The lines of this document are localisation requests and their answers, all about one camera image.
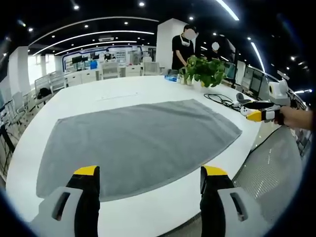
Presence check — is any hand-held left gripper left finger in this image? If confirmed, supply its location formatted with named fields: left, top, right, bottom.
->
left=31, top=165, right=101, bottom=237

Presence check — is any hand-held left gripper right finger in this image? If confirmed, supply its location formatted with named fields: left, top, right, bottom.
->
left=199, top=165, right=272, bottom=237

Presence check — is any white mesh office chair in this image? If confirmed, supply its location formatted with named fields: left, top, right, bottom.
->
left=101, top=61, right=121, bottom=80
left=142, top=61, right=160, bottom=76

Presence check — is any grey mesh chair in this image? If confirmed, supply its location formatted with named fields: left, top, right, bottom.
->
left=232, top=125, right=304, bottom=223

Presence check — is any black cable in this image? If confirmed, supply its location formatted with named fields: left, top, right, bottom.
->
left=203, top=93, right=241, bottom=108

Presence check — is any computer monitor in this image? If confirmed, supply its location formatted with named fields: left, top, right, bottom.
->
left=223, top=61, right=238, bottom=81

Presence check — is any person's right hand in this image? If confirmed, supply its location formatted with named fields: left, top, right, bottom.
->
left=278, top=106, right=312, bottom=129

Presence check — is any green potted plant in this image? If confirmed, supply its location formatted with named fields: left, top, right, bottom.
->
left=179, top=55, right=227, bottom=88

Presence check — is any grey computer mouse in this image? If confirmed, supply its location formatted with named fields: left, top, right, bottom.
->
left=236, top=92, right=252, bottom=104

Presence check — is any white table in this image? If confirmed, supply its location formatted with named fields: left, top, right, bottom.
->
left=5, top=75, right=270, bottom=237

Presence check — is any black bag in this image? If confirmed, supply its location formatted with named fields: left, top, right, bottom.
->
left=36, top=87, right=52, bottom=101

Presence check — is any grey towel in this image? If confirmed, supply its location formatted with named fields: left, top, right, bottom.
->
left=36, top=99, right=243, bottom=202

